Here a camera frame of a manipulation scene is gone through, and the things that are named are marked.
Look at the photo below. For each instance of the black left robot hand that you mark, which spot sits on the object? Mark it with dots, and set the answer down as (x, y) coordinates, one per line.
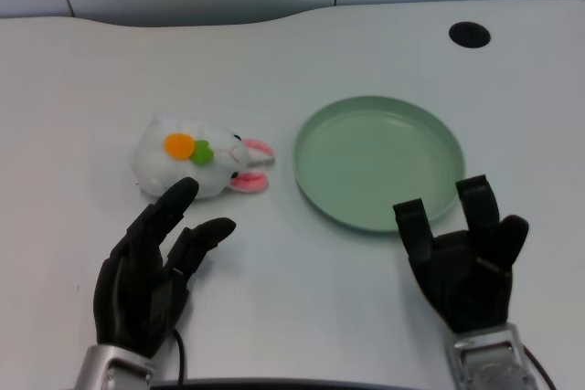
(137, 276)

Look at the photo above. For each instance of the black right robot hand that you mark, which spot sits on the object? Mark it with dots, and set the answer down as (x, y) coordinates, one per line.
(461, 278)

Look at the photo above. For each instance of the white rabbit plush doll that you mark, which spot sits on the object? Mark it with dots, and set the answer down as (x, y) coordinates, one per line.
(192, 157)

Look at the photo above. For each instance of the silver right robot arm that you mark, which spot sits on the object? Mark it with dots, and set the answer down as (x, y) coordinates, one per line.
(491, 358)

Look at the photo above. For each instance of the green round plate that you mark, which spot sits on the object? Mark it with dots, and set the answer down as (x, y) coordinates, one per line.
(379, 162)

